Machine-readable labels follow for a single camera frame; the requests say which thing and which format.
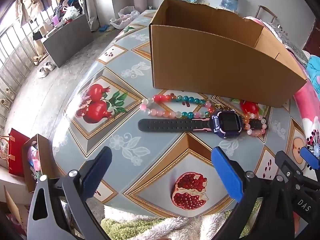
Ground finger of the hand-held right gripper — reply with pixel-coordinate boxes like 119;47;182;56
300;146;320;171
275;151;303;181

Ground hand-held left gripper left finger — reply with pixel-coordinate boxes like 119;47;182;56
27;146;113;240

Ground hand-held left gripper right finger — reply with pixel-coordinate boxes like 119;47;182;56
211;146;295;240

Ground pink orange bead bracelet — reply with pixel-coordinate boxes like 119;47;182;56
244;112;268;138

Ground black and purple smartwatch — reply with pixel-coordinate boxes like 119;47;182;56
138;110;268;140

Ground multicolour bead necklace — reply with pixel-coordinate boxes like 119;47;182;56
141;94;215;119

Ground brown cardboard box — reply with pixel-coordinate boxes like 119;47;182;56
149;0;307;108

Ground pink floral blanket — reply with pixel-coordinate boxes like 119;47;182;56
294;16;320;170

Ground small cardboard box on floor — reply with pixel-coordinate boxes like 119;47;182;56
21;134;63;193

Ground fruit print tablecloth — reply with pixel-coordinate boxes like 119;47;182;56
51;9;308;218

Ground green white fluffy towel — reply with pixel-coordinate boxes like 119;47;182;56
100;205;260;240

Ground red paper bag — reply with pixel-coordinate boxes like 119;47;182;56
9;128;30;177

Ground light blue cloth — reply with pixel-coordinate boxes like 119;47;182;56
306;55;320;93

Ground grey sequined cloth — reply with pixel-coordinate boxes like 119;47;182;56
262;21;309;67

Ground beige slipper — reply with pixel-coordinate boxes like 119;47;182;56
33;54;47;65

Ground grey cabinet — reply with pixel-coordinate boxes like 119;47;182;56
42;14;94;68

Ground window railing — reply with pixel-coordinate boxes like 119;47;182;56
0;12;53;120

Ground wooden chair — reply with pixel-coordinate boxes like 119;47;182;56
255;5;278;24

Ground white plastic bags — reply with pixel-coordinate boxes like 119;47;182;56
110;6;140;29

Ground grey curtain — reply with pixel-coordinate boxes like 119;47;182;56
81;0;102;32

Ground pile of clothes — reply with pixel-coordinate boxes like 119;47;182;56
54;0;83;23

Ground beige hanging jacket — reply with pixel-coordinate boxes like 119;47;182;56
17;0;40;25

